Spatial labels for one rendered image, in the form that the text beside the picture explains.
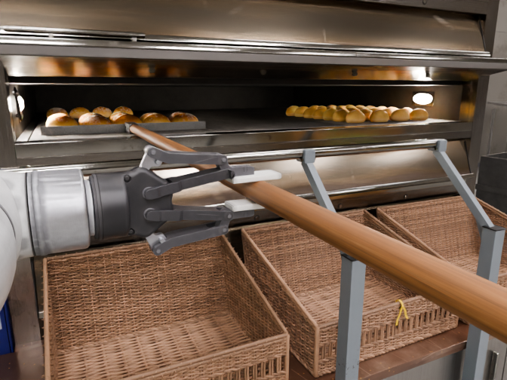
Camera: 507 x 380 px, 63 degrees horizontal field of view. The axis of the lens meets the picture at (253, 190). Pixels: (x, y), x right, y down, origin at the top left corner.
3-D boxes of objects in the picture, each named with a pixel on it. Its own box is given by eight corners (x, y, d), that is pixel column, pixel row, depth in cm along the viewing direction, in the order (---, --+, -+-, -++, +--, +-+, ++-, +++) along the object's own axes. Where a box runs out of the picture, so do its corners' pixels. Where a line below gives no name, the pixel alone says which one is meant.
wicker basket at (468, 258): (368, 269, 176) (373, 206, 169) (462, 248, 198) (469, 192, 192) (468, 327, 133) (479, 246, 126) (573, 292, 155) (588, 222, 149)
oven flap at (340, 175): (27, 235, 118) (21, 165, 120) (466, 179, 191) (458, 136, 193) (26, 234, 114) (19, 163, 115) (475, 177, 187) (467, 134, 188)
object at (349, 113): (282, 115, 229) (283, 105, 228) (352, 113, 248) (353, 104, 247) (351, 124, 175) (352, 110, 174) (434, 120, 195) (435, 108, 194)
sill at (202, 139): (17, 155, 118) (16, 141, 117) (460, 130, 192) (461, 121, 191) (16, 158, 113) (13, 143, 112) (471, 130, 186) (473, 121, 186)
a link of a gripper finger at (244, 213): (218, 211, 52) (218, 234, 53) (254, 207, 55) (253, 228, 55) (214, 208, 54) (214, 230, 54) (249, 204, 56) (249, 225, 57)
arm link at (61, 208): (38, 240, 49) (91, 233, 51) (36, 270, 41) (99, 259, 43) (29, 164, 47) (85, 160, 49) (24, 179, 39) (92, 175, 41)
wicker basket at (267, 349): (50, 341, 126) (39, 255, 119) (224, 301, 149) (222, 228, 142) (50, 470, 83) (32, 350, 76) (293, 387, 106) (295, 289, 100)
